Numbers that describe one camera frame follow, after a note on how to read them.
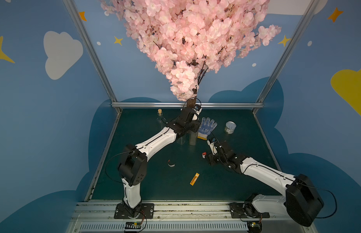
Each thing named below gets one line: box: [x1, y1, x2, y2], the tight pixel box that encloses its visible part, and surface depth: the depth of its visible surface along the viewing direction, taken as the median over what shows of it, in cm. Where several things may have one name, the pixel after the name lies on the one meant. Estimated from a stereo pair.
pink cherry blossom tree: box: [100, 0, 282, 108], surface depth 49 cm
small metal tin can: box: [224, 120, 237, 135], surface depth 107 cm
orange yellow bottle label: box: [189, 172, 200, 186], surface depth 88 cm
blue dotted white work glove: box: [197, 117, 218, 141], surface depth 113 cm
